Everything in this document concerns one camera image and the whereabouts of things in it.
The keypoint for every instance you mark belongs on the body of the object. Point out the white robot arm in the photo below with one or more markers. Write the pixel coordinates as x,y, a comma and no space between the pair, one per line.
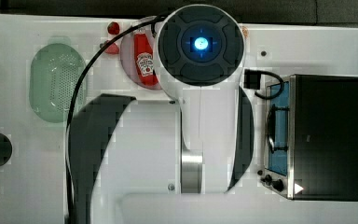
198,58

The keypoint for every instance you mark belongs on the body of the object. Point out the black toaster oven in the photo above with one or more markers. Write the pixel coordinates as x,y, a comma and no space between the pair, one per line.
311,135

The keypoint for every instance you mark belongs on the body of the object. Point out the red ketchup bottle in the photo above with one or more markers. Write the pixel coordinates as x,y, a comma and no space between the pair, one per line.
143,58

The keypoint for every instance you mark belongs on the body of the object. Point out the grey round plate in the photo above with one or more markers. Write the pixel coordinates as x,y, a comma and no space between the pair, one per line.
127,57

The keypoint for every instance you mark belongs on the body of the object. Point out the light red strawberry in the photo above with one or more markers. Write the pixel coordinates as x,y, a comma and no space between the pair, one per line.
113,49

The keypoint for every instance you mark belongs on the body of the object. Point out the orange slice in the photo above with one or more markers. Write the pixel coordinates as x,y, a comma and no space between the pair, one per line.
245,32

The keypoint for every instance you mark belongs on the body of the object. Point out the dark red strawberry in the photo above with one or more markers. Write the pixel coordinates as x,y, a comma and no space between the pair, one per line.
113,28

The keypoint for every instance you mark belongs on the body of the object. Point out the green perforated basket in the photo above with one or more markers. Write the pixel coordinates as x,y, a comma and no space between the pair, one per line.
55,70

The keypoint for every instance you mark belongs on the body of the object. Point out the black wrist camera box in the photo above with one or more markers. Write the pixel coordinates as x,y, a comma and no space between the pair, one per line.
252,79

